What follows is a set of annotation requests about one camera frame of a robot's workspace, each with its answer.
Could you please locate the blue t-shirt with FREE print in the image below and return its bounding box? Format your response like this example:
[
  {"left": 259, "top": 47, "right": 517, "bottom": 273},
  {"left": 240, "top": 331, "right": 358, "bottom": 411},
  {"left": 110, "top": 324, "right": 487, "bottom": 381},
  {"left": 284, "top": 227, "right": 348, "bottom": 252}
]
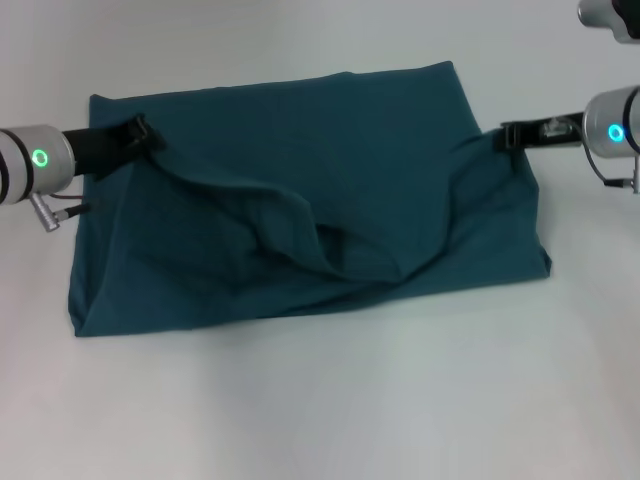
[{"left": 66, "top": 59, "right": 554, "bottom": 341}]

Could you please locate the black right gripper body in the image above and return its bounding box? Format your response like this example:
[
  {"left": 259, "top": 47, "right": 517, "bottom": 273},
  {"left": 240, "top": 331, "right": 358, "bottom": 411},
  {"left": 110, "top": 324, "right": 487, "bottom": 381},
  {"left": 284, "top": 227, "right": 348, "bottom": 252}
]
[{"left": 518, "top": 112, "right": 587, "bottom": 151}]

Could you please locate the red-brown thin cable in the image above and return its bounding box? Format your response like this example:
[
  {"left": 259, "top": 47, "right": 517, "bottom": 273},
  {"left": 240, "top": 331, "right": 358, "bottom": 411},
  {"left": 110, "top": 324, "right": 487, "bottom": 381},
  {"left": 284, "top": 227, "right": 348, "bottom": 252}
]
[{"left": 28, "top": 192, "right": 94, "bottom": 233}]

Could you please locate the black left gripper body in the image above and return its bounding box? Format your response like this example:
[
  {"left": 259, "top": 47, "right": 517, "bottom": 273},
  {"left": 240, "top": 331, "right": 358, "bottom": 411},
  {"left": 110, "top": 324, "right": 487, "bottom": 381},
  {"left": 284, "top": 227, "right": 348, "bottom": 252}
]
[{"left": 59, "top": 124, "right": 137, "bottom": 182}]

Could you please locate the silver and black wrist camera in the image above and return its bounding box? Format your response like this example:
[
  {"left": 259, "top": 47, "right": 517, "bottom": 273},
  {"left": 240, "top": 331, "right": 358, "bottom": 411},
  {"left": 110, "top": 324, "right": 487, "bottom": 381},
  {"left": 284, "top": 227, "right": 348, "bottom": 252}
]
[{"left": 577, "top": 0, "right": 640, "bottom": 45}]

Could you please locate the grey cable with metal plug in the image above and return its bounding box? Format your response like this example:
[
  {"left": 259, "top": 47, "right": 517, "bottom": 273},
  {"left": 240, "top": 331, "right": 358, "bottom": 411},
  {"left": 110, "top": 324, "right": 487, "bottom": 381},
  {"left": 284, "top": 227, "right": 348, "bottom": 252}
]
[{"left": 584, "top": 147, "right": 640, "bottom": 195}]

